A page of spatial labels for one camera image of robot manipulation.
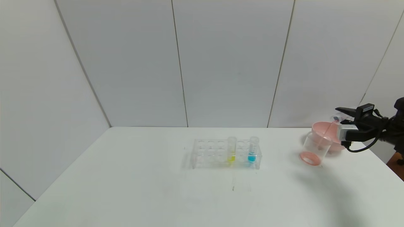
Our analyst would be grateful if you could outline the test tube with yellow pigment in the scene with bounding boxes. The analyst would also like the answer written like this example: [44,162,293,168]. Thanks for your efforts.
[227,136,237,163]

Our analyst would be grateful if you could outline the test tube with red pigment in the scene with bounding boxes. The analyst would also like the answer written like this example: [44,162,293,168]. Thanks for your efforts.
[317,116,343,150]

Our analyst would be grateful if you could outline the clear acrylic test tube rack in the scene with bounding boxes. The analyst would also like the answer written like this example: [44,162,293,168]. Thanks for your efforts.
[191,138,263,170]

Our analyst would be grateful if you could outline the test tube with blue pigment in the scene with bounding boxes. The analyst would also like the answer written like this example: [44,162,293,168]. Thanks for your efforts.
[247,136,260,163]

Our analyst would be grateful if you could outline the clear plastic measuring cup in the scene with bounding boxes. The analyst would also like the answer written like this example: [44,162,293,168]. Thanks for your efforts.
[299,131,332,167]

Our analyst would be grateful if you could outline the pink plastic bowl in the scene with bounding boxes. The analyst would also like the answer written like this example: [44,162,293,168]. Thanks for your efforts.
[311,121,346,155]

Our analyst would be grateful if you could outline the black box with white label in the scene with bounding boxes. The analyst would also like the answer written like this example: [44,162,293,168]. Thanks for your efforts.
[356,104,375,115]

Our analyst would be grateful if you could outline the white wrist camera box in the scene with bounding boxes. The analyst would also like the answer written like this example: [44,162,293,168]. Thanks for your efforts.
[337,124,359,142]

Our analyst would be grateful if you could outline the black looped cable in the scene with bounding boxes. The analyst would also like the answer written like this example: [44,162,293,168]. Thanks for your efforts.
[343,139,384,154]

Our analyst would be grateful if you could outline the black cable with connector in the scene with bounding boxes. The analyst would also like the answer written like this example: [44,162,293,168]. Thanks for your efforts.
[373,108,390,122]

